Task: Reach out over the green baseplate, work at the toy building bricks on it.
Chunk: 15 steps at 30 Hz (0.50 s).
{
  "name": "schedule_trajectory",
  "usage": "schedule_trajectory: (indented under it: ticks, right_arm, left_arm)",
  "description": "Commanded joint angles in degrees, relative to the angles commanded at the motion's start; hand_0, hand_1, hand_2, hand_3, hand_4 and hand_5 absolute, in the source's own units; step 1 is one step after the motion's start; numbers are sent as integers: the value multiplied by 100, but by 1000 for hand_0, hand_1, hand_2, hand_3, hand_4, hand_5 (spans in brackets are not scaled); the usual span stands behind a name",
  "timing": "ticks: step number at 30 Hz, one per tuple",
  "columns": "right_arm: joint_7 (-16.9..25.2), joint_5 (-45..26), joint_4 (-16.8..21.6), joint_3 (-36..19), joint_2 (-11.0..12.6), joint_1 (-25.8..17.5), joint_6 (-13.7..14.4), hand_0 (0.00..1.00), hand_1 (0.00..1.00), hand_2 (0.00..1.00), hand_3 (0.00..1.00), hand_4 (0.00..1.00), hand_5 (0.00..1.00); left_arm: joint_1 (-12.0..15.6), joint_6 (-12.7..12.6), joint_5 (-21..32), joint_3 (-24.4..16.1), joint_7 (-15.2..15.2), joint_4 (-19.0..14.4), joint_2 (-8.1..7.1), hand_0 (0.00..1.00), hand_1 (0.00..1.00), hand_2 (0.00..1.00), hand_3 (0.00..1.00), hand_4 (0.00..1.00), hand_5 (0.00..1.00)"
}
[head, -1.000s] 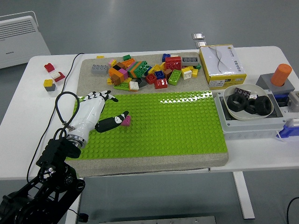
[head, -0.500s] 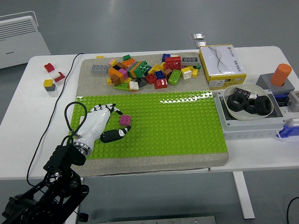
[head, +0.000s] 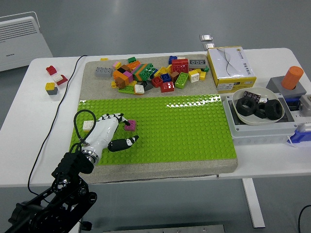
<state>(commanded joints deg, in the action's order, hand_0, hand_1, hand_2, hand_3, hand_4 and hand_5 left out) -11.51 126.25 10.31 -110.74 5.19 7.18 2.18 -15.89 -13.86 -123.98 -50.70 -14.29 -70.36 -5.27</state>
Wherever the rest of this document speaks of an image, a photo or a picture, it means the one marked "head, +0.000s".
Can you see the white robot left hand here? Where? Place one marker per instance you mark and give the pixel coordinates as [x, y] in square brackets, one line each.
[102, 133]

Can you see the white and yellow brick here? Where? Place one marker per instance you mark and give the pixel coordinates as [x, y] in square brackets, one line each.
[194, 76]
[87, 125]

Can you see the pink toy brick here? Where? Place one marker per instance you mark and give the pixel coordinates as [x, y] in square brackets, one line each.
[131, 126]

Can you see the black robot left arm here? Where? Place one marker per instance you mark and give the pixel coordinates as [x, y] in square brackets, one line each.
[73, 165]

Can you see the green studded baseplate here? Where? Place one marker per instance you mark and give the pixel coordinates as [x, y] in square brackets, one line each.
[175, 131]

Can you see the red toy brick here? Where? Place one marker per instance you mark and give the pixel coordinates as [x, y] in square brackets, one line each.
[51, 70]

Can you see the flat green plate brick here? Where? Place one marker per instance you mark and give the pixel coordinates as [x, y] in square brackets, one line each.
[126, 90]

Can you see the brown brick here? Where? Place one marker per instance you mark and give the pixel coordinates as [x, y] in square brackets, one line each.
[125, 68]
[174, 76]
[121, 83]

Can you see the long grey brick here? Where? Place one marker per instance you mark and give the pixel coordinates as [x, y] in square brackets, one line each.
[103, 72]

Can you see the orange brick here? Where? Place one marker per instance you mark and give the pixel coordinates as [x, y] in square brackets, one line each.
[118, 74]
[133, 65]

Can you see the dark grey slope brick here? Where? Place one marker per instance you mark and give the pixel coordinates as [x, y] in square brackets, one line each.
[147, 85]

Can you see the grey-brown mat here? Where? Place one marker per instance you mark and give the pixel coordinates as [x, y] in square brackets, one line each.
[158, 173]

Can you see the yellow and grey brick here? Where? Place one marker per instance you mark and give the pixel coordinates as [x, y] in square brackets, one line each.
[50, 86]

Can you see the white and red brick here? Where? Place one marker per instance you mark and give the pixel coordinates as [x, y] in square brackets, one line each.
[58, 78]

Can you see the pink and yellow brick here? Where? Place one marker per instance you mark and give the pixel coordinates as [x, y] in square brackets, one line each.
[117, 64]

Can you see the striped green brick stack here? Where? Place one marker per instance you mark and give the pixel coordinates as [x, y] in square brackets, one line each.
[145, 71]

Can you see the small green brick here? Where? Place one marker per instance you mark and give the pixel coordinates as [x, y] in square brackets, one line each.
[206, 69]
[132, 60]

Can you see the glossy red brick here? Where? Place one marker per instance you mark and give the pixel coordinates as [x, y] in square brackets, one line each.
[167, 87]

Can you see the blue brick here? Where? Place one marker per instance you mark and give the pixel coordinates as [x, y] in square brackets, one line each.
[166, 77]
[172, 59]

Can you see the black plug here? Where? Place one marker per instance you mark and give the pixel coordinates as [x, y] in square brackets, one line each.
[87, 225]

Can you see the light green brick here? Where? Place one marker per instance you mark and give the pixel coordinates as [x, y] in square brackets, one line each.
[181, 80]

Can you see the large red brick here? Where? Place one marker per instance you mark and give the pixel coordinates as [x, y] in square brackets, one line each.
[179, 65]

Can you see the white slab brick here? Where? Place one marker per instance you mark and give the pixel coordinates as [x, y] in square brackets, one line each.
[181, 57]

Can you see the grey three-hole brick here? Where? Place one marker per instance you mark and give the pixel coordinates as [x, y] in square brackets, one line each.
[197, 63]

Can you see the white panel heater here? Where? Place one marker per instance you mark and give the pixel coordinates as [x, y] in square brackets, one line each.
[19, 43]

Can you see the silver floor socket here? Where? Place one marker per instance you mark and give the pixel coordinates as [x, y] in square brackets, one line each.
[209, 46]
[206, 38]

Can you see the large black nut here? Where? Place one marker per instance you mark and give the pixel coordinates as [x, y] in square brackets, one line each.
[241, 106]
[275, 110]

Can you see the white and yellow cardboard box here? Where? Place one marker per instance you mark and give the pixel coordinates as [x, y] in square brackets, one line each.
[230, 65]

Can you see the grey junction box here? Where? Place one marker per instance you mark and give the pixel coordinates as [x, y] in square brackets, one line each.
[255, 136]

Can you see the dark circuit board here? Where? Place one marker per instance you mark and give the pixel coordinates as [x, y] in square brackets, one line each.
[252, 95]

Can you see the small black nut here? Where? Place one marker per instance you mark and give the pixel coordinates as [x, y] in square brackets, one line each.
[261, 114]

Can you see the white table leg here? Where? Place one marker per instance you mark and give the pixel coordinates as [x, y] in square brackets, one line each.
[253, 206]

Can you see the white bowl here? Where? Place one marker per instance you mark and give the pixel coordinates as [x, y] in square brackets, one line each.
[266, 93]

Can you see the grey block holder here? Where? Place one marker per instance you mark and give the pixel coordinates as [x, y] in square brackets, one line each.
[274, 85]

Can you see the orange cylinder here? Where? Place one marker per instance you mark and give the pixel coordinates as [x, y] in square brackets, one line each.
[291, 77]

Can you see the blue plastic block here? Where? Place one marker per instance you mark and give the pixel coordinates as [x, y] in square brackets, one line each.
[301, 138]

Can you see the grey and beige socket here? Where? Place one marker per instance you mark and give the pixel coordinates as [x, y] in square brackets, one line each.
[306, 103]

